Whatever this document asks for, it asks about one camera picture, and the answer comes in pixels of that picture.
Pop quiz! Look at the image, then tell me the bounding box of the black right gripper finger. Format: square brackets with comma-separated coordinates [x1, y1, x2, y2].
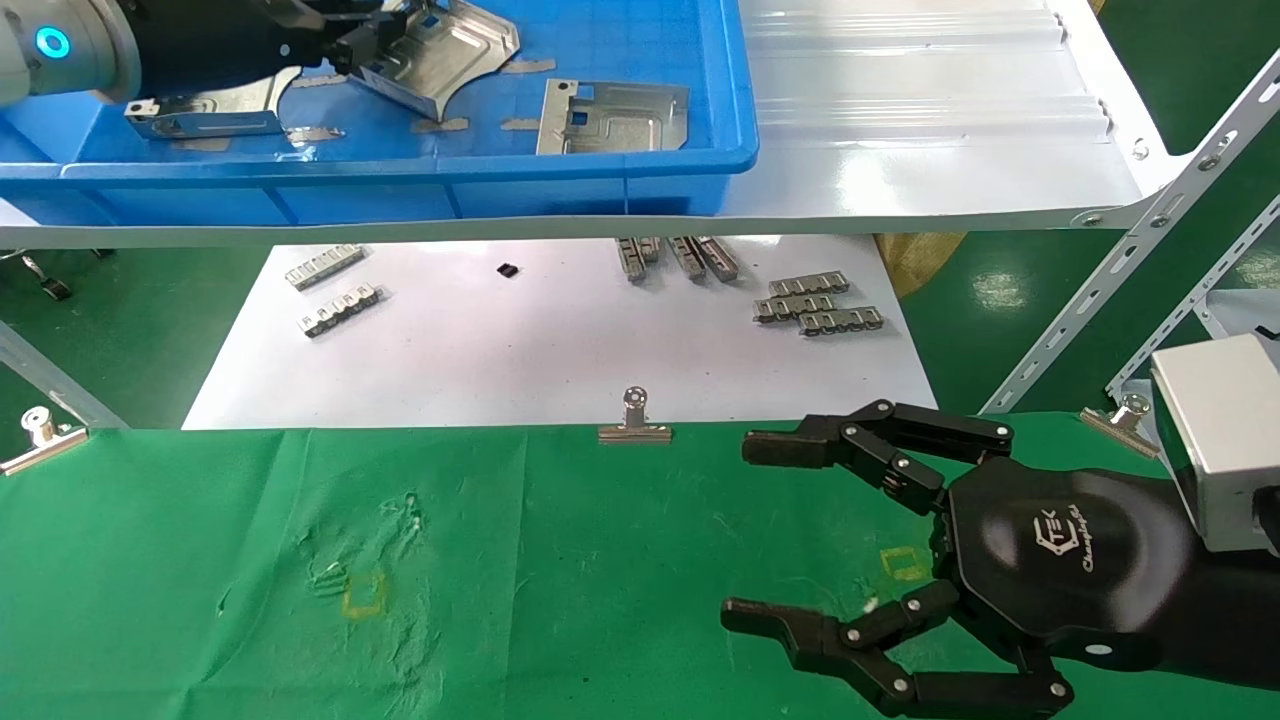
[742, 400, 1015, 517]
[721, 580, 1077, 720]

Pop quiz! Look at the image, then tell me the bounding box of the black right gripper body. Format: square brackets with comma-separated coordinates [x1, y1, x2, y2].
[935, 458, 1201, 671]

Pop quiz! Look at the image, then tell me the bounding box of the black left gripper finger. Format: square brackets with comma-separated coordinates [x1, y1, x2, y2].
[270, 0, 387, 21]
[275, 12, 407, 72]

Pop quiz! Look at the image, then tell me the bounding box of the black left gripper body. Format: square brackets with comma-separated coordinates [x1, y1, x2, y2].
[120, 0, 303, 103]

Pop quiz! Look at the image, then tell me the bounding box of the bent sheet metal part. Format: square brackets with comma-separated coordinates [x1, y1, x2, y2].
[348, 0, 522, 123]
[124, 64, 303, 140]
[537, 80, 691, 158]

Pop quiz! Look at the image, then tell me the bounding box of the shiny crumpled tape strip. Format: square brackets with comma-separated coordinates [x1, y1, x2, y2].
[287, 126, 357, 161]

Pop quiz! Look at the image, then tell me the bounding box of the small notched metal strip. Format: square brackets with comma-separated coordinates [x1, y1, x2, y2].
[768, 271, 851, 299]
[301, 283, 386, 339]
[286, 244, 367, 292]
[798, 307, 886, 338]
[668, 237, 708, 284]
[695, 237, 742, 283]
[753, 294, 835, 325]
[616, 238, 661, 285]

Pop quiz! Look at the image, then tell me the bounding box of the silver binder clip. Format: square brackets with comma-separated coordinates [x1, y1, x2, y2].
[598, 387, 674, 445]
[1080, 393, 1161, 460]
[0, 406, 90, 477]

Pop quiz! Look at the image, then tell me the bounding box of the green cloth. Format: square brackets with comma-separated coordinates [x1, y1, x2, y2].
[0, 412, 1280, 720]

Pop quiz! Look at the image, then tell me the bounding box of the white paper sheet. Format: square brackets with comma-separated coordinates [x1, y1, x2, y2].
[182, 236, 937, 431]

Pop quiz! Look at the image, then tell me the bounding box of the blue plastic bin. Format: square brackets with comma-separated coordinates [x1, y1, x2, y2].
[0, 0, 760, 229]

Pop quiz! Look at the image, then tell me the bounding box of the black caster wheel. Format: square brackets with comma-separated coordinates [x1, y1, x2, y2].
[20, 252, 74, 303]

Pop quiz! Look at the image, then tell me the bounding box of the white sheet metal shelf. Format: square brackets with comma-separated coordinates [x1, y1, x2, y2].
[0, 0, 1193, 250]

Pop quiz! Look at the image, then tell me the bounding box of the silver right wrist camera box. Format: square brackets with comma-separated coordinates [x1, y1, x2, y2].
[1150, 334, 1280, 557]

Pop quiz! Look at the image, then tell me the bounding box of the white slotted angle post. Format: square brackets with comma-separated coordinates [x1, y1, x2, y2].
[980, 50, 1280, 416]
[1105, 195, 1280, 403]

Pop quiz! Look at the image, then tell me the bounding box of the grey metal frame bar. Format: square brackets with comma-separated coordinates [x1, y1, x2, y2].
[0, 320, 131, 432]

